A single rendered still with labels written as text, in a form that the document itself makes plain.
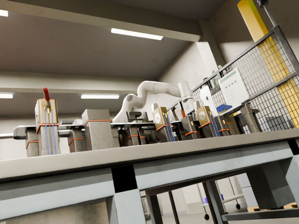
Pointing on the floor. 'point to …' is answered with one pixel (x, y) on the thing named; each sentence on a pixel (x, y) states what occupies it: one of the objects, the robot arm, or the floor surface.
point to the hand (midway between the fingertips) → (193, 119)
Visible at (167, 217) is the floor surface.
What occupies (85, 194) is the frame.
